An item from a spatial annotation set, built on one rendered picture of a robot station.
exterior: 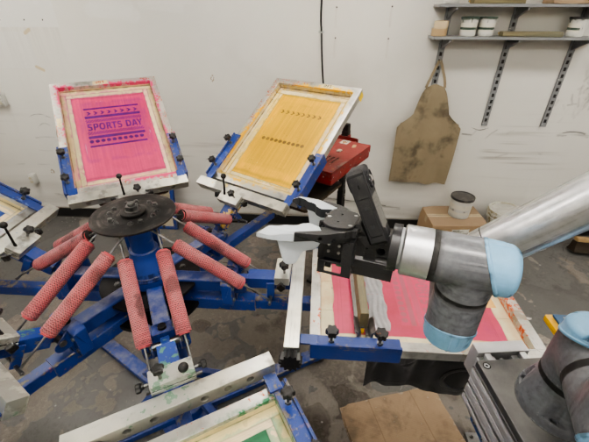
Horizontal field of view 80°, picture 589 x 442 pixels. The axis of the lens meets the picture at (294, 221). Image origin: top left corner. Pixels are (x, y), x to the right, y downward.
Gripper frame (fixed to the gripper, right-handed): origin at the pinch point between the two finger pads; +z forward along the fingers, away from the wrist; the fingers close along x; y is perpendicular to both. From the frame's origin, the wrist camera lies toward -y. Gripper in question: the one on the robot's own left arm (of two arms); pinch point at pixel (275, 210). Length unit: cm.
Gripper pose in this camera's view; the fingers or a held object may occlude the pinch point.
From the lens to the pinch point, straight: 57.1
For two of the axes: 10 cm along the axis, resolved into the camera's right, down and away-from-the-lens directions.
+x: 3.5, -3.8, 8.6
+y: -0.5, 9.1, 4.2
